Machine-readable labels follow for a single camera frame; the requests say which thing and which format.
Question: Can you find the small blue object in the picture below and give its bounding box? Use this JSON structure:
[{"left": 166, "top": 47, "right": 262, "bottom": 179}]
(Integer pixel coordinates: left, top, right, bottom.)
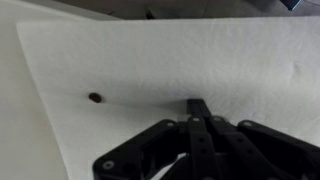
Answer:
[{"left": 279, "top": 0, "right": 303, "bottom": 11}]

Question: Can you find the small brown round piece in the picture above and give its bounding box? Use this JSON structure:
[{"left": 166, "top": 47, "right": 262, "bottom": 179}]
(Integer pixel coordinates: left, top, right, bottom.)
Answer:
[{"left": 88, "top": 92, "right": 103, "bottom": 104}]

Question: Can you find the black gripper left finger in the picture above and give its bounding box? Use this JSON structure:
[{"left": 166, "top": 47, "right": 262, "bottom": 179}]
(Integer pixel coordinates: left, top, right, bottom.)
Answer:
[{"left": 92, "top": 98, "right": 221, "bottom": 180}]

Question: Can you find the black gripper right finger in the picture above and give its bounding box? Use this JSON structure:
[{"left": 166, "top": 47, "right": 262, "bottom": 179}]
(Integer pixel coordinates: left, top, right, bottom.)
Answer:
[{"left": 199, "top": 99, "right": 320, "bottom": 180}]

